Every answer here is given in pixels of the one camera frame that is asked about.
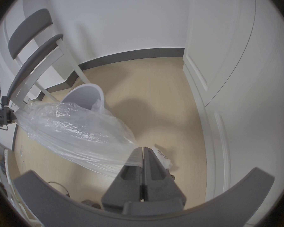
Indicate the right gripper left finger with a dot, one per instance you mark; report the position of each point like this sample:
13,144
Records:
130,174

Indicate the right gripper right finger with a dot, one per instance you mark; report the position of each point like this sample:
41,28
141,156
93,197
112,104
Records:
156,174

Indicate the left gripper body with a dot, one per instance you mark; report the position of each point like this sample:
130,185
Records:
2,117

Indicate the black plastic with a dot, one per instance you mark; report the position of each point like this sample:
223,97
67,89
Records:
172,176

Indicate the white printed wrapper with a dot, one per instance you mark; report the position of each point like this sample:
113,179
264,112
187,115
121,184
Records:
164,159

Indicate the clear plastic bag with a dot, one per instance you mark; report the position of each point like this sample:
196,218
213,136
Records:
73,131

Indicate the white trash bin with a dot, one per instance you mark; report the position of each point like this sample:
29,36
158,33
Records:
85,93

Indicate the grey and white chair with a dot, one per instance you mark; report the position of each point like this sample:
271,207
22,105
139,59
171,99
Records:
28,27

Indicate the white wardrobe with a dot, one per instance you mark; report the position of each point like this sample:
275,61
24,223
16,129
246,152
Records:
227,44

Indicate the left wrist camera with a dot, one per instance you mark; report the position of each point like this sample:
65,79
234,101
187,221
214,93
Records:
4,101

